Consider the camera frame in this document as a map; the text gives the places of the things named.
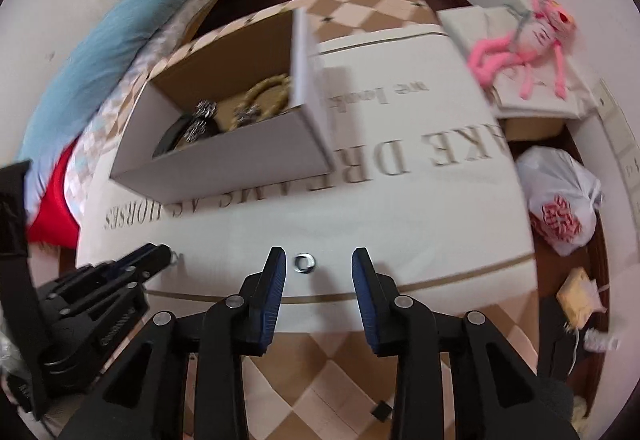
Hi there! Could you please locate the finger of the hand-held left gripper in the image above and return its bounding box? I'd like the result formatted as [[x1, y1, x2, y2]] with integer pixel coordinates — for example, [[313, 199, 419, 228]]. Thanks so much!
[[106, 243, 174, 275], [34, 264, 147, 317]]

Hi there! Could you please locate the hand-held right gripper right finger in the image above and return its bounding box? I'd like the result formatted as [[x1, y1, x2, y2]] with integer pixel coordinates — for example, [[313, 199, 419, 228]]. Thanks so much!
[[351, 247, 576, 440]]

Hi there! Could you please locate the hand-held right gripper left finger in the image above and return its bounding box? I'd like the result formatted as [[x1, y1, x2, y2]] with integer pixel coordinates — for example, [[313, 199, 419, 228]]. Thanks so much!
[[60, 246, 287, 440]]

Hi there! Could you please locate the white cardboard box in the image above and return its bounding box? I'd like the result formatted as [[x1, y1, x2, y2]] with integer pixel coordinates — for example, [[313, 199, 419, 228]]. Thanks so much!
[[109, 7, 335, 205]]

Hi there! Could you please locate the black band bracelet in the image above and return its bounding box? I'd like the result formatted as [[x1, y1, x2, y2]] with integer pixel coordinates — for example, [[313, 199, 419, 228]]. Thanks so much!
[[152, 116, 221, 158]]

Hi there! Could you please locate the thick silver chain bracelet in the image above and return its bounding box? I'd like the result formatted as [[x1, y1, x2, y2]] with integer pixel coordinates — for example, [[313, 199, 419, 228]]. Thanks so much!
[[192, 100, 218, 135]]

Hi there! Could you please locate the thin silver chain bracelet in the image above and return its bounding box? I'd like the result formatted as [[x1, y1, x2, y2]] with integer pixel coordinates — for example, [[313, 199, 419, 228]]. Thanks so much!
[[232, 102, 263, 128]]

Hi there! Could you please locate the wooden bead bracelet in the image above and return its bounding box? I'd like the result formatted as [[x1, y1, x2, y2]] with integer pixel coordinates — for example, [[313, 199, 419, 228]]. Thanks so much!
[[227, 74, 293, 131]]

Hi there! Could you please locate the red blanket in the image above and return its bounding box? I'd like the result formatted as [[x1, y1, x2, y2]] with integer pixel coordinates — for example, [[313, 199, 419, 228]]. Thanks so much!
[[27, 145, 81, 251]]

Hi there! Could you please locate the diamond pattern printed tablecloth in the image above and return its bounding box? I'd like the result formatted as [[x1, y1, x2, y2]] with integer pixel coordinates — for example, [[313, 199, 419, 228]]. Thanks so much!
[[75, 0, 538, 440]]

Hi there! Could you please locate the yellow packet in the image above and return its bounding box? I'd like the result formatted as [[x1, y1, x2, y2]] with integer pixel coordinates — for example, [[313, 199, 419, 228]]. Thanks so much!
[[556, 267, 601, 328]]

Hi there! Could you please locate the white plastic bag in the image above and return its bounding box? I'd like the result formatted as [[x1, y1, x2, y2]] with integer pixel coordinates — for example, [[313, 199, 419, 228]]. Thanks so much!
[[515, 146, 603, 257]]

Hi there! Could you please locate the black fleece clothing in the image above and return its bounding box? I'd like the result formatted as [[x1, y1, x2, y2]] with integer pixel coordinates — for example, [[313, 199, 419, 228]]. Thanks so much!
[[537, 370, 573, 440]]

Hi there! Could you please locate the light blue quilt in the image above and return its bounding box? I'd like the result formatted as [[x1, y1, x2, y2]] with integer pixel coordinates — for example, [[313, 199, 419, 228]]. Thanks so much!
[[20, 0, 261, 221]]

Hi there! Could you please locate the small white device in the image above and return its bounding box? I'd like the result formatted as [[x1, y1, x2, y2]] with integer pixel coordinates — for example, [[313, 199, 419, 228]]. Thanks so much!
[[582, 327, 621, 353]]

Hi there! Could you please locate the pink plush toy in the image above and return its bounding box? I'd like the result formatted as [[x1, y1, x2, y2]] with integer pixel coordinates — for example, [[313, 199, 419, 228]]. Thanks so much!
[[467, 0, 577, 100]]

